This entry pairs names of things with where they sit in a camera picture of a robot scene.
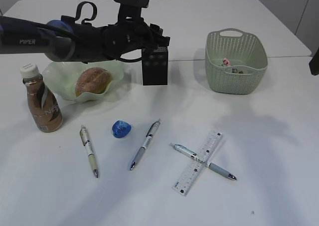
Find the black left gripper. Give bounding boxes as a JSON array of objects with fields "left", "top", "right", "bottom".
[{"left": 102, "top": 7, "right": 170, "bottom": 61}]

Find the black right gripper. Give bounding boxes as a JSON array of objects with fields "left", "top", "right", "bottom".
[{"left": 309, "top": 49, "right": 319, "bottom": 76}]

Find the sugared bread bun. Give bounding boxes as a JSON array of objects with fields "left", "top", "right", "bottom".
[{"left": 75, "top": 67, "right": 112, "bottom": 97}]

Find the grey paper ball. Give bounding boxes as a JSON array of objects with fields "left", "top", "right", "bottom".
[{"left": 231, "top": 68, "right": 244, "bottom": 74}]

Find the pink paper ball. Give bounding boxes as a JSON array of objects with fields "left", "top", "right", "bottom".
[{"left": 221, "top": 58, "right": 231, "bottom": 67}]

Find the brown coffee drink bottle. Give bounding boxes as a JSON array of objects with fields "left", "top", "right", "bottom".
[{"left": 20, "top": 63, "right": 63, "bottom": 133}]

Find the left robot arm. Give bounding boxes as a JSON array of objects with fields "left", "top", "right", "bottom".
[{"left": 0, "top": 1, "right": 170, "bottom": 63}]

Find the black mesh pen holder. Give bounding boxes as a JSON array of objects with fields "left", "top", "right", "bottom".
[{"left": 142, "top": 46, "right": 168, "bottom": 85}]

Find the green plastic woven basket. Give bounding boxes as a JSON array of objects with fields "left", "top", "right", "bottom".
[{"left": 205, "top": 28, "right": 268, "bottom": 95}]

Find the green wavy glass plate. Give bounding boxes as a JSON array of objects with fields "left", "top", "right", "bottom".
[{"left": 42, "top": 60, "right": 124, "bottom": 103}]

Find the grey grip middle pen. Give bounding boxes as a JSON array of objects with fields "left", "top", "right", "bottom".
[{"left": 130, "top": 119, "right": 161, "bottom": 171}]

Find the grey grip pen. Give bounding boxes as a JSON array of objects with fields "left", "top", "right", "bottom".
[
  {"left": 130, "top": 119, "right": 161, "bottom": 171},
  {"left": 169, "top": 143, "right": 237, "bottom": 181}
]

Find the beige retractable pen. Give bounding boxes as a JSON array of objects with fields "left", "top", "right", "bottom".
[{"left": 79, "top": 125, "right": 99, "bottom": 178}]

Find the grey grip right pen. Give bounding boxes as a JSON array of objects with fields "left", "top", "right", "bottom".
[{"left": 169, "top": 143, "right": 237, "bottom": 181}]

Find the clear plastic ruler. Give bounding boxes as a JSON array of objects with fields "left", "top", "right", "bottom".
[{"left": 170, "top": 131, "right": 223, "bottom": 196}]

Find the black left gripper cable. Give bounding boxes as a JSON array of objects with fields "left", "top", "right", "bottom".
[{"left": 61, "top": 0, "right": 150, "bottom": 63}]

